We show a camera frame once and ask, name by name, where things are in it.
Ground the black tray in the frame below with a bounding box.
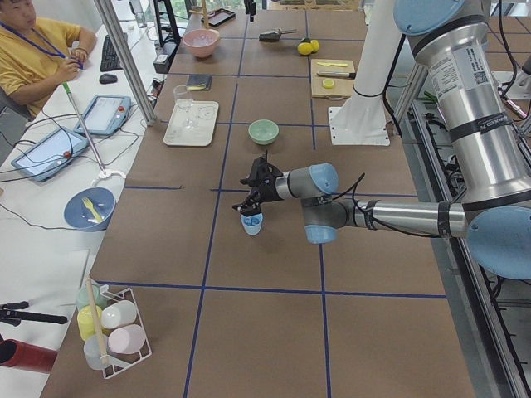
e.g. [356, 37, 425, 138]
[207, 8, 236, 27]

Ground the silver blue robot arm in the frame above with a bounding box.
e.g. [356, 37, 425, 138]
[236, 1, 530, 279]

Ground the black tripod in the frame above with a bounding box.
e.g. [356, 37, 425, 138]
[1, 301, 68, 327]

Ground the light blue plastic cup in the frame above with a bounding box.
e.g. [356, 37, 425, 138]
[241, 213, 263, 235]

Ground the green cup in rack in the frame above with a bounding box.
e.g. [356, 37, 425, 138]
[76, 283, 108, 311]

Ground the white cup in rack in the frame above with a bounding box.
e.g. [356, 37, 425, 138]
[100, 300, 137, 329]

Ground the clear cup in rack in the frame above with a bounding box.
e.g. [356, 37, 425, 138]
[83, 334, 110, 371]

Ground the near teach pendant tablet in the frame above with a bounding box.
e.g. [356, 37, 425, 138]
[11, 128, 89, 182]

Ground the cream bear tray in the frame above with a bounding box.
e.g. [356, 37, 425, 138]
[163, 101, 219, 147]

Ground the pink cup in rack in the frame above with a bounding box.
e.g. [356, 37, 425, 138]
[108, 324, 146, 354]

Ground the white wire cup rack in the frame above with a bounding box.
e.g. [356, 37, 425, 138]
[83, 280, 152, 380]

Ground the lemon half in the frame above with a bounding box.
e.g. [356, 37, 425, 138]
[322, 79, 335, 89]

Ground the grey folded cloth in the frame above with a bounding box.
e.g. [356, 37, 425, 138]
[186, 74, 212, 91]

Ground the reacher grabber stick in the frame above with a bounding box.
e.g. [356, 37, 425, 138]
[62, 82, 126, 187]

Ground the yellow plastic fork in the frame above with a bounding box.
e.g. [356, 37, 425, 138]
[81, 197, 103, 223]

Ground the steel muddler black cap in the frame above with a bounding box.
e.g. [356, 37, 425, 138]
[317, 70, 356, 80]

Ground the black computer mouse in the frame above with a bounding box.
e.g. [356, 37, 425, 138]
[99, 73, 118, 85]

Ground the pink bowl with ice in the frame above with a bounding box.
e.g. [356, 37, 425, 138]
[182, 29, 221, 58]

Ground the yellow plastic knife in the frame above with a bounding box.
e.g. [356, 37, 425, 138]
[316, 61, 348, 68]

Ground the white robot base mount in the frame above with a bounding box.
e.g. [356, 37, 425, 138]
[329, 0, 405, 146]

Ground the aluminium frame post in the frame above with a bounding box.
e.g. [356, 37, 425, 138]
[94, 0, 156, 126]

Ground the black power box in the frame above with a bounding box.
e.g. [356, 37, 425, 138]
[153, 42, 178, 74]

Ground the wooden cutting board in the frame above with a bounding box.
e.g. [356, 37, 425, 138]
[310, 59, 356, 99]

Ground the yellow lemon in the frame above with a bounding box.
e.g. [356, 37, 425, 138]
[310, 40, 319, 53]
[297, 41, 314, 56]

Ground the green ceramic bowl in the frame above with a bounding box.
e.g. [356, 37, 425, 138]
[248, 119, 280, 145]

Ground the red cylinder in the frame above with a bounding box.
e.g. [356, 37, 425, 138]
[1, 339, 58, 374]

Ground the teach pendant tablet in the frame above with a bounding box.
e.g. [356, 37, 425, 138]
[82, 95, 132, 136]
[11, 128, 89, 182]

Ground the person in yellow shirt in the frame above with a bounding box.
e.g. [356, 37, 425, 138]
[1, 1, 96, 117]

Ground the black keyboard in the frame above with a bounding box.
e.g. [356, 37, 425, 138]
[100, 36, 122, 72]

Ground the blue bowl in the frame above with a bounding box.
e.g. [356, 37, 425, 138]
[63, 187, 116, 232]

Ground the yellow cup in rack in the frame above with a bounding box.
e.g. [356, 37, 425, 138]
[76, 305, 95, 342]

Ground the far teach pendant tablet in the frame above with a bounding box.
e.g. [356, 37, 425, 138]
[82, 95, 132, 136]

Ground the clear wine glass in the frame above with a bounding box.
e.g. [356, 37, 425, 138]
[173, 85, 196, 129]

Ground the wooden stand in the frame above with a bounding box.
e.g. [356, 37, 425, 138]
[201, 0, 210, 29]

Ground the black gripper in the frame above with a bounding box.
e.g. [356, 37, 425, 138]
[232, 157, 283, 214]

